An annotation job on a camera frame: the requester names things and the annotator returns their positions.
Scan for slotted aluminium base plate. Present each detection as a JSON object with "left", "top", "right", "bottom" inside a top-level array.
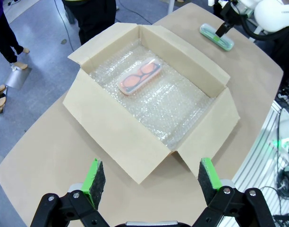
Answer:
[{"left": 231, "top": 100, "right": 289, "bottom": 227}]

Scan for person in purple top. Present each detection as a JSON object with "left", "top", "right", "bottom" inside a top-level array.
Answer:
[{"left": 0, "top": 0, "right": 25, "bottom": 63}]

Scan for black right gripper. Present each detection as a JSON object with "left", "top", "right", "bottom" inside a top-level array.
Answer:
[{"left": 214, "top": 0, "right": 242, "bottom": 40}]

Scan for thin black floor cable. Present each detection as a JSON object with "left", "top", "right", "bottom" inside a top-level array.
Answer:
[{"left": 53, "top": 0, "right": 75, "bottom": 51}]

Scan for grey table leg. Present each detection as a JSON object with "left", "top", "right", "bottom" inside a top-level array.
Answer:
[{"left": 168, "top": 0, "right": 181, "bottom": 13}]

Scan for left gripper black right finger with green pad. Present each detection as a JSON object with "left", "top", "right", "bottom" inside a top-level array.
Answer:
[{"left": 193, "top": 157, "right": 277, "bottom": 227}]

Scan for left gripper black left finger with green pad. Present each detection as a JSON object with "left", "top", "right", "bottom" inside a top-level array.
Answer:
[{"left": 30, "top": 158, "right": 110, "bottom": 227}]

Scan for green glasses case clear lid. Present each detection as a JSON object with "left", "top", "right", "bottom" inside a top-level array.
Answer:
[{"left": 199, "top": 23, "right": 235, "bottom": 52}]

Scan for brown cardboard shipping box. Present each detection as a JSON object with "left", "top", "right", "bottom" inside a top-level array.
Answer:
[{"left": 62, "top": 22, "right": 241, "bottom": 186}]

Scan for person in yellow-green top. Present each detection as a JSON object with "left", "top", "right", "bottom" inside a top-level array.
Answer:
[{"left": 61, "top": 0, "right": 117, "bottom": 46}]

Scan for square metal floor plate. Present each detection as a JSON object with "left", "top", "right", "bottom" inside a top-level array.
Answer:
[{"left": 4, "top": 67, "right": 32, "bottom": 90}]

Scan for orange glasses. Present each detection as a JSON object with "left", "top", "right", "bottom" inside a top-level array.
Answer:
[{"left": 118, "top": 56, "right": 163, "bottom": 96}]

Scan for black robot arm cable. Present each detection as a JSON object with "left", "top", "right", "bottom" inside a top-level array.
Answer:
[{"left": 238, "top": 13, "right": 286, "bottom": 41}]

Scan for black frame glasses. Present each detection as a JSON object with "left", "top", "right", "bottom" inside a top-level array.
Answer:
[{"left": 122, "top": 63, "right": 160, "bottom": 93}]

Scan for clear bubble wrap sheet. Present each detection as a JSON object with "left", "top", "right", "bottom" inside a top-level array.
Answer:
[{"left": 89, "top": 40, "right": 217, "bottom": 152}]

